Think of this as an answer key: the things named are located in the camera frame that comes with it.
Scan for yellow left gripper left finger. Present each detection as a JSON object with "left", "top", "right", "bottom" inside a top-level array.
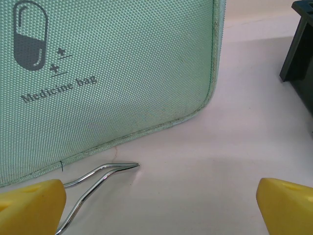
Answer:
[{"left": 0, "top": 179, "right": 67, "bottom": 235}]

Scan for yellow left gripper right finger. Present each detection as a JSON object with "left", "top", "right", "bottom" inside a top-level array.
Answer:
[{"left": 256, "top": 178, "right": 313, "bottom": 235}]

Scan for black bin with blue legos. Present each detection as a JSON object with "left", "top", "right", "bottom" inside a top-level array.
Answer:
[{"left": 279, "top": 0, "right": 313, "bottom": 134}]

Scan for metal scissor tongs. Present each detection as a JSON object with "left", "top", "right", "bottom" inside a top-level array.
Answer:
[{"left": 55, "top": 162, "right": 140, "bottom": 235}]

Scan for mint green medicine bag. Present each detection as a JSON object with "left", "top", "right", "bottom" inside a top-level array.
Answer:
[{"left": 0, "top": 0, "right": 225, "bottom": 188}]

